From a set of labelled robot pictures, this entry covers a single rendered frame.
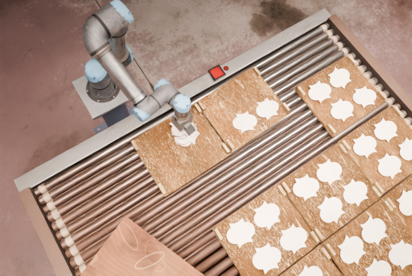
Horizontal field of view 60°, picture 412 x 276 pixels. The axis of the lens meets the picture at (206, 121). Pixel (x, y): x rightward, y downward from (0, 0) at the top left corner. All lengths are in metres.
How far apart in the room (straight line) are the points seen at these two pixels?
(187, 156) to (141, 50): 1.58
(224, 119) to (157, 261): 0.80
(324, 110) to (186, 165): 0.84
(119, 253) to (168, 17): 2.29
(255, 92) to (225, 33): 1.40
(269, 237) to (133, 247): 0.66
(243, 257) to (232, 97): 0.84
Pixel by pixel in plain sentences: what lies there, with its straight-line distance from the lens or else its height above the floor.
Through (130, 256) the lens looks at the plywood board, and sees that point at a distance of 1.73.
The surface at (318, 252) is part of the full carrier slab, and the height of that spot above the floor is 0.94.
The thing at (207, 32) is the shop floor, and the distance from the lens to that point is 3.36.
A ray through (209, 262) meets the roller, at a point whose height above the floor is 0.92.
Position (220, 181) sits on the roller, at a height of 0.92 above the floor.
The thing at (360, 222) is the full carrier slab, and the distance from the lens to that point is 2.03.
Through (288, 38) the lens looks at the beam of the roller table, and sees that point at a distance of 2.31.
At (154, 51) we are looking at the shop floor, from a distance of 3.24.
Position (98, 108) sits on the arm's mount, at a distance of 2.07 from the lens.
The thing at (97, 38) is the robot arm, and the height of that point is 1.49.
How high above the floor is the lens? 2.75
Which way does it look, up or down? 69 degrees down
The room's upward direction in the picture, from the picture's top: 11 degrees clockwise
